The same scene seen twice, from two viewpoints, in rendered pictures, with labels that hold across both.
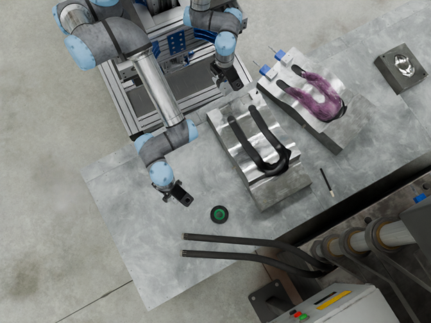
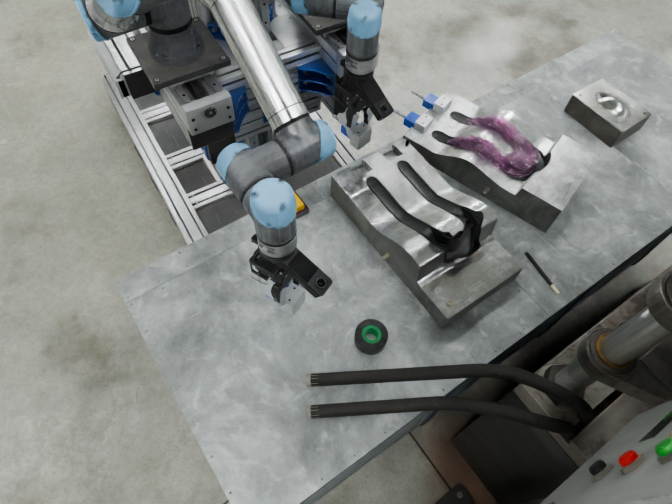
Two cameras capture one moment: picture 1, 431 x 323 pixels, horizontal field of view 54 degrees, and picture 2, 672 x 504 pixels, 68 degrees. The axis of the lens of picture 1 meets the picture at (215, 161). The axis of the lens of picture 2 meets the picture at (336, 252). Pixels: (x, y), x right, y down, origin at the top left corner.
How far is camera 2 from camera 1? 0.75 m
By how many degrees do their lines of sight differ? 16
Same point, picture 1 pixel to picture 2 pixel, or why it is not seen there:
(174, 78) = not seen: hidden behind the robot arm
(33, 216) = (38, 416)
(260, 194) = (439, 293)
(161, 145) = (269, 157)
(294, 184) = (493, 273)
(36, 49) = (65, 173)
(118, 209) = (185, 343)
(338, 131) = (546, 186)
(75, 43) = not seen: outside the picture
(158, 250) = (263, 411)
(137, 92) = (213, 209)
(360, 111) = (571, 158)
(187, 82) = not seen: hidden behind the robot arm
